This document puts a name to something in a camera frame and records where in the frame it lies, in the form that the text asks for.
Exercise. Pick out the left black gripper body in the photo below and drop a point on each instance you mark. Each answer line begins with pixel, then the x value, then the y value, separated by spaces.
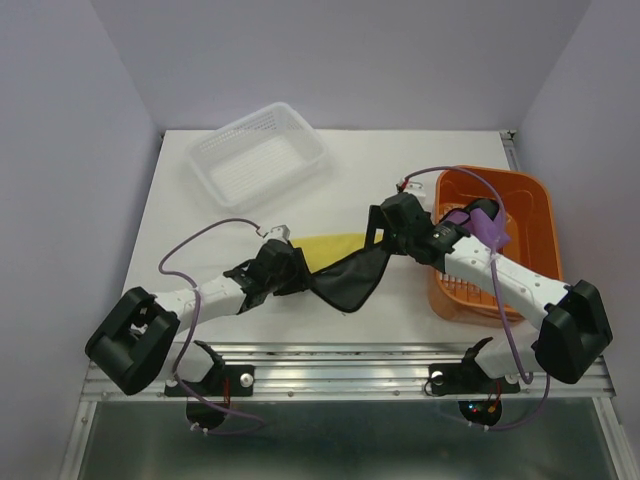
pixel 290 280

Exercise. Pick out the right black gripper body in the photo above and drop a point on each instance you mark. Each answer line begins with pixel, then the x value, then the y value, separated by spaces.
pixel 398 245

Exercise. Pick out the yellow black-edged towel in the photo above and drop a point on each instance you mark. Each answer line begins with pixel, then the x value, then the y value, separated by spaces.
pixel 324 250

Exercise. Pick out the purple black-edged towel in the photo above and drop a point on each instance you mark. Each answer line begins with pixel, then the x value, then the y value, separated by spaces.
pixel 482 218

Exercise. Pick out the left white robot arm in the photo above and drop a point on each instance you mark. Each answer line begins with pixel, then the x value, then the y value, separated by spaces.
pixel 133 344

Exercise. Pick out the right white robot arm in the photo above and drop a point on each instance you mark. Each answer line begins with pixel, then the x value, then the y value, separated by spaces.
pixel 570 328

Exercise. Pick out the white plastic basket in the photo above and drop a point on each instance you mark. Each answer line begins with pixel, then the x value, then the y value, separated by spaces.
pixel 257 158

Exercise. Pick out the orange plastic tub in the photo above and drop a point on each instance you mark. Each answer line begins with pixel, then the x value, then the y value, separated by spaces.
pixel 530 225

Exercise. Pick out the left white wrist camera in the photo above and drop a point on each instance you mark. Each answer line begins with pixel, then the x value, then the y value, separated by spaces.
pixel 279 233

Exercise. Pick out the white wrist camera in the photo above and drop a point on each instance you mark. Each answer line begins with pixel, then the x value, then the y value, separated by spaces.
pixel 279 233
pixel 411 187

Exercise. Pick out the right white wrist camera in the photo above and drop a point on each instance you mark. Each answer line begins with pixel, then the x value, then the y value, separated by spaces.
pixel 411 187

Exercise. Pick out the aluminium mounting rail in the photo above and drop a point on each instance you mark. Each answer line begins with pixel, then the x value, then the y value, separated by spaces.
pixel 335 372

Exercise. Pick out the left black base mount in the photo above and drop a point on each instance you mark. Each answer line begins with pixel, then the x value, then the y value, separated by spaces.
pixel 210 385

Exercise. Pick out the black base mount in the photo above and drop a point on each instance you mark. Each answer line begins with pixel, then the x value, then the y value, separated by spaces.
pixel 210 385
pixel 465 377

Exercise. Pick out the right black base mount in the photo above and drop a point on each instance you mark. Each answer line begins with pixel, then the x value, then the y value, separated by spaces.
pixel 465 377

